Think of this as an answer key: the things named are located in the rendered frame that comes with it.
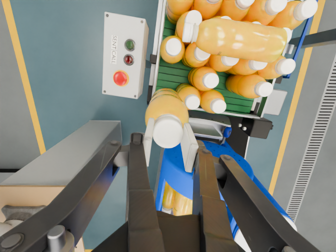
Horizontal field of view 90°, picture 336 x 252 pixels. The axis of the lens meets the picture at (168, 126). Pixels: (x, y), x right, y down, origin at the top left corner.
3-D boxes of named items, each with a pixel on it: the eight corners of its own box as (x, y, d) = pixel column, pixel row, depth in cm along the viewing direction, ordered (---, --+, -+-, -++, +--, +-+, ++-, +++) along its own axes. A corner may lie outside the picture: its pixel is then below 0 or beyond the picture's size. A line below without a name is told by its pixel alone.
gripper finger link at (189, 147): (191, 144, 15) (199, 145, 15) (184, 122, 22) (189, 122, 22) (185, 172, 16) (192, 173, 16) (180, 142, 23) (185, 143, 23)
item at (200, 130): (187, 127, 69) (192, 139, 57) (188, 121, 68) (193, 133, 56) (211, 130, 69) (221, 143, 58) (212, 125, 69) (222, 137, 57)
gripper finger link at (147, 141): (148, 167, 16) (140, 167, 16) (151, 138, 23) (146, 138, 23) (152, 139, 15) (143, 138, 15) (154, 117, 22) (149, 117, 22)
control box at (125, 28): (112, 89, 56) (101, 94, 46) (115, 21, 50) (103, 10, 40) (142, 94, 57) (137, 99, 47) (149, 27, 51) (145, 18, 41)
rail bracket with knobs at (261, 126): (233, 127, 72) (244, 136, 62) (238, 111, 70) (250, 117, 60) (255, 130, 73) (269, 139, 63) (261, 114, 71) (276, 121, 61)
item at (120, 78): (114, 84, 46) (112, 84, 45) (114, 70, 45) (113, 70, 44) (127, 86, 46) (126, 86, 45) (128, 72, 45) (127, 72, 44)
